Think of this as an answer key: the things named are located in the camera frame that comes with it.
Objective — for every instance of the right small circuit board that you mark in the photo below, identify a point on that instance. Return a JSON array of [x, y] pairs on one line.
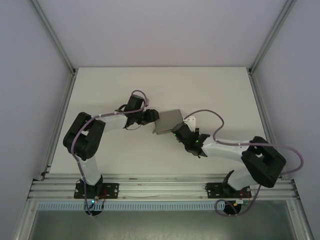
[[241, 201]]

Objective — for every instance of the left aluminium side rail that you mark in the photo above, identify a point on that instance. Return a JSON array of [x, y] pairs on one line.
[[63, 107]]

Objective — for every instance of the left aluminium frame post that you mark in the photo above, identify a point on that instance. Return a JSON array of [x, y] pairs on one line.
[[53, 37]]

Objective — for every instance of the left small circuit board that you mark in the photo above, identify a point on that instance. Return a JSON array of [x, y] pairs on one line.
[[94, 200]]

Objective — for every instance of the metal sheet panel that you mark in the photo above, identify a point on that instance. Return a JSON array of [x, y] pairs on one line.
[[160, 225]]

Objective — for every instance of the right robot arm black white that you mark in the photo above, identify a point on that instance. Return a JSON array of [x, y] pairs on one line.
[[265, 162]]

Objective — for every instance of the right aluminium frame post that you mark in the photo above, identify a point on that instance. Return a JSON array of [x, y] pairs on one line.
[[272, 37]]

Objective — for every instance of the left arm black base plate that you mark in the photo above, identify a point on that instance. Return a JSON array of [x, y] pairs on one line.
[[111, 190]]

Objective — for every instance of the small circuit board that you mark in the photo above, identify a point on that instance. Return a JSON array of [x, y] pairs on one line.
[[94, 200], [241, 201]]

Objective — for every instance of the aluminium mounting rail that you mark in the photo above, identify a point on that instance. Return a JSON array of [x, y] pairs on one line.
[[162, 187]]

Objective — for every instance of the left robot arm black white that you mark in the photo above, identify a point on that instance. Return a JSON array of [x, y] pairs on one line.
[[82, 140]]

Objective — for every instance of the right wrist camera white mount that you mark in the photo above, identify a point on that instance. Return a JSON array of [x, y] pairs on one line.
[[191, 121]]

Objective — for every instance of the aluminium side rail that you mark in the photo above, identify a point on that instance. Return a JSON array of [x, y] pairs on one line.
[[260, 100], [63, 107]]

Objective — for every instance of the grey paper box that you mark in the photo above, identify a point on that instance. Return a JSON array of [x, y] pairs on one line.
[[167, 120]]

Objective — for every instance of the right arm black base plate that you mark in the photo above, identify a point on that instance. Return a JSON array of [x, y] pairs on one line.
[[213, 190]]

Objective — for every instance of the right aluminium side rail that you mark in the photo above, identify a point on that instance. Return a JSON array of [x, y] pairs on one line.
[[260, 100]]

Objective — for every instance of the aluminium frame post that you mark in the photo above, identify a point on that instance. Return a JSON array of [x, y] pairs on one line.
[[53, 37], [272, 37]]

